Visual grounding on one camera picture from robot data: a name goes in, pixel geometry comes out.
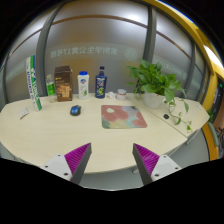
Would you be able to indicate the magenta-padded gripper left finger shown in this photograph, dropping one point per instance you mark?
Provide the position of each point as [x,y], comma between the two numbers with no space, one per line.
[75,159]

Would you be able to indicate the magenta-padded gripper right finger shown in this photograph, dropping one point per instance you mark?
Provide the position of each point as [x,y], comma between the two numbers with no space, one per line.
[149,160]

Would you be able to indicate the blue computer mouse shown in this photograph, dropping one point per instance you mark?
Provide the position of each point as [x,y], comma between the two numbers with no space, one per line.
[75,110]

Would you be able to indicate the floral pastel mouse pad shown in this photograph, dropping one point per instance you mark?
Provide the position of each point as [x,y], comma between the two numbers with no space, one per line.
[123,116]

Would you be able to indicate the small white packet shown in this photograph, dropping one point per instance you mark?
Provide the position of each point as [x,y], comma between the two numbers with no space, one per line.
[23,112]

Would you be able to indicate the small white pink jar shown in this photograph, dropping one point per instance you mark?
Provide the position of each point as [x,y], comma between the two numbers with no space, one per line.
[121,94]

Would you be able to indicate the white body wash bottle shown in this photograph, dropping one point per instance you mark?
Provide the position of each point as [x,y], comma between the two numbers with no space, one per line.
[83,86]

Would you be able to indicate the clear green-label drink bottle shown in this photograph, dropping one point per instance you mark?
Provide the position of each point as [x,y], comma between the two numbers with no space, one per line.
[50,88]

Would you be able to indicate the potted green pothos plant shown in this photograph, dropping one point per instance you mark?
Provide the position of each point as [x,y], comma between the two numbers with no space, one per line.
[155,85]

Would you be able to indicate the brown snack box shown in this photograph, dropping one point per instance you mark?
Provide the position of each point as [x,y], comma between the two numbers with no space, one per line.
[63,83]

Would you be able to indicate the dark blue pump shampoo bottle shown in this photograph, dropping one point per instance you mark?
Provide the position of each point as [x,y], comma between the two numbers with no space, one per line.
[100,83]

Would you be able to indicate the green white shuttlecock tube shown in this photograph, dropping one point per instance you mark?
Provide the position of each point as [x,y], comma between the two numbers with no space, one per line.
[33,83]

